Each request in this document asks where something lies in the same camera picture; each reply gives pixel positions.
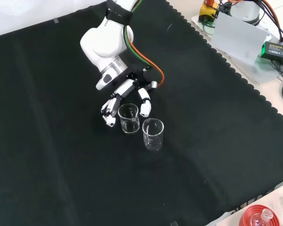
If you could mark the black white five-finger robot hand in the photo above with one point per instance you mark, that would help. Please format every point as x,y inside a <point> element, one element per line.
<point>127,88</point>

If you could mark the clear glass beaker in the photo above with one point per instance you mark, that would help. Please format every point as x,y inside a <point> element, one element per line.
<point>153,141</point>
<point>129,127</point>

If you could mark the black bench cloth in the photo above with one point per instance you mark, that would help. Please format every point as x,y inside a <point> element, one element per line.
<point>61,141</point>

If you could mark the grey tape strip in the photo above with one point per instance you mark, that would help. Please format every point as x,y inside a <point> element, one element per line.
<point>174,223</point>
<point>56,21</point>

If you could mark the yellow stop button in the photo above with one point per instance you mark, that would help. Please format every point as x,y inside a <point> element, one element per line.
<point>207,11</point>

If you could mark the pale board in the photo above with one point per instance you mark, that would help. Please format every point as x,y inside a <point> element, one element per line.
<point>238,40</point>

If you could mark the black power adapter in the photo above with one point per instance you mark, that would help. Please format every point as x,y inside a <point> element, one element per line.
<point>277,51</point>

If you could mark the red round heater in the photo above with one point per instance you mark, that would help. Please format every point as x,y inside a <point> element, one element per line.
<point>248,216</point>

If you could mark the clear glass flask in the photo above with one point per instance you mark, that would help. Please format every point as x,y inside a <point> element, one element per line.
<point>265,217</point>

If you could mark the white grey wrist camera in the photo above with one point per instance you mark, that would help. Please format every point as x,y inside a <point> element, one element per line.
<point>105,81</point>

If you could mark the metal base plate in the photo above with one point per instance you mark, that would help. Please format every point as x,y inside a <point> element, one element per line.
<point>266,70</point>

